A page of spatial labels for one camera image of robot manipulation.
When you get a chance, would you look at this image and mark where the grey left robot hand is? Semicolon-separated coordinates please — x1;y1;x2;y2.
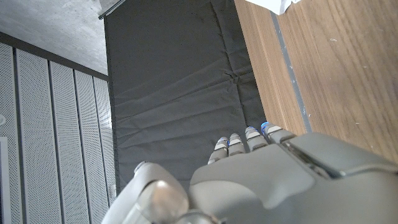
101;121;398;224

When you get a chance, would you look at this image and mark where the white napkin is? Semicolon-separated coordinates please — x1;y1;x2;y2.
245;0;302;16

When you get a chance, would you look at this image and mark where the grey tape outline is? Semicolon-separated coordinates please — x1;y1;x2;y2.
269;11;312;134

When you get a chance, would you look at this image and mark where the black fabric backdrop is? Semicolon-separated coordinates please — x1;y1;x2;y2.
104;0;267;191

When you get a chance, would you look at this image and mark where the metal backdrop rail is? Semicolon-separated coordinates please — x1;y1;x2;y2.
98;0;127;21

